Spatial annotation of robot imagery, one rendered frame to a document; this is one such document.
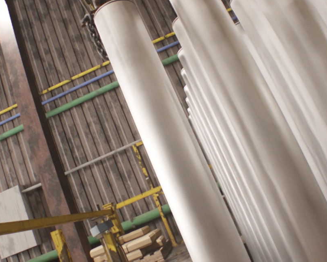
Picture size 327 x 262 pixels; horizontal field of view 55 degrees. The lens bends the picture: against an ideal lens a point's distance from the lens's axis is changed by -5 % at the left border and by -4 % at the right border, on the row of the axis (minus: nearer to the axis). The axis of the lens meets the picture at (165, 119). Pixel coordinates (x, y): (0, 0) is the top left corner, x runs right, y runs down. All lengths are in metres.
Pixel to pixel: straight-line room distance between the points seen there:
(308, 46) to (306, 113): 0.33
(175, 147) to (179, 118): 0.10
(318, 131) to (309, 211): 0.43
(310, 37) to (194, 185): 0.61
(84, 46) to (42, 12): 1.42
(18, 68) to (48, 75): 1.29
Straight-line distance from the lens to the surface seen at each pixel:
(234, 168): 1.63
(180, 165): 0.99
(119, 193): 6.27
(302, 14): 1.19
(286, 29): 1.19
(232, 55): 1.08
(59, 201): 5.30
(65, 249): 3.37
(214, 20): 1.13
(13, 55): 6.26
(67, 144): 6.68
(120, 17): 1.18
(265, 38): 1.45
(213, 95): 1.35
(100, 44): 1.38
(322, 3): 1.59
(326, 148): 1.37
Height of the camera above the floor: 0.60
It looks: 14 degrees up
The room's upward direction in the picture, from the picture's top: 24 degrees counter-clockwise
